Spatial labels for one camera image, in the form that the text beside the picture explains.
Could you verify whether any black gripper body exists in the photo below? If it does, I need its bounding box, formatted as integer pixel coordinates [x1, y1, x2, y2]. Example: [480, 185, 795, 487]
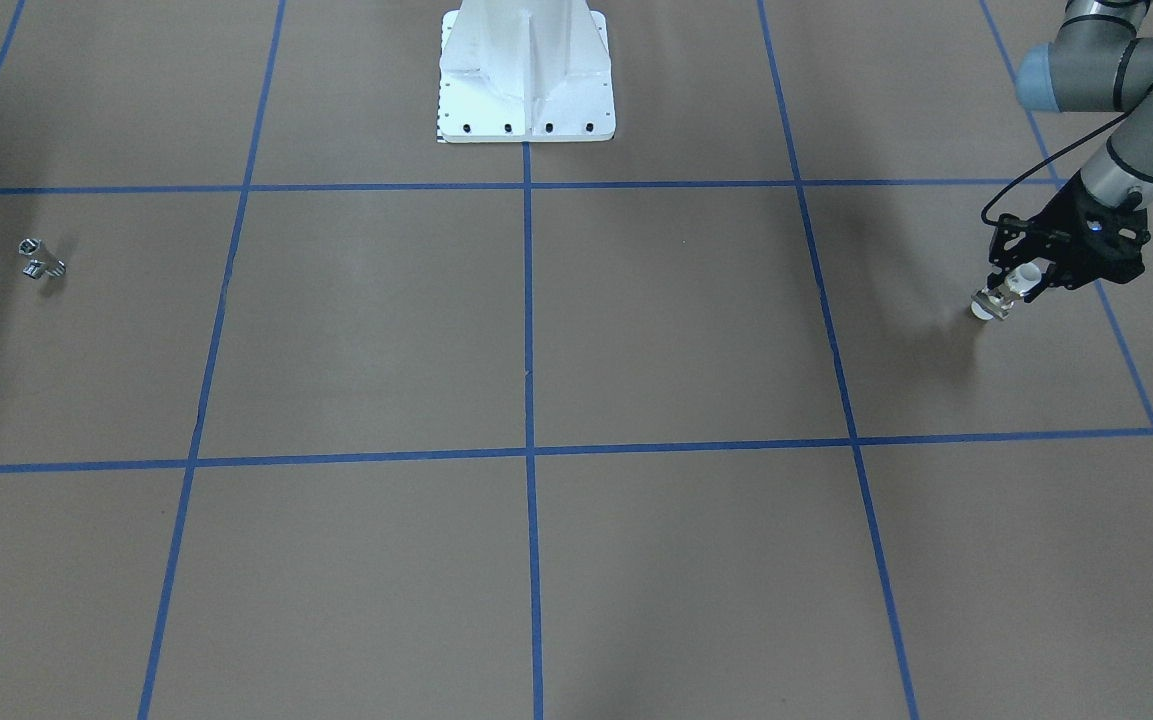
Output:
[1030, 172, 1151, 291]

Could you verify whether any small chrome pipe fitting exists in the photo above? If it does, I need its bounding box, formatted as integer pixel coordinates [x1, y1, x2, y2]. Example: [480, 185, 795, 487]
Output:
[17, 238, 67, 282]

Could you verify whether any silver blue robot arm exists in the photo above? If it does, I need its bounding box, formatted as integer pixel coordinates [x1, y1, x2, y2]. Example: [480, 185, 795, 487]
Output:
[1004, 1, 1153, 290]

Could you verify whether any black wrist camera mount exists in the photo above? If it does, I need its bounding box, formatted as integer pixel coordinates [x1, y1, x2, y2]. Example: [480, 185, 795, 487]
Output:
[988, 213, 1071, 272]

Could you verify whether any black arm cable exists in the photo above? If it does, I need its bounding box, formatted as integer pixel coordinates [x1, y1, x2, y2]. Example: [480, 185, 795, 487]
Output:
[981, 0, 1153, 227]

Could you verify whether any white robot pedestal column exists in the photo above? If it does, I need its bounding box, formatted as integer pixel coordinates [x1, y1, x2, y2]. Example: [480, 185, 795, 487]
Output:
[436, 1, 617, 143]

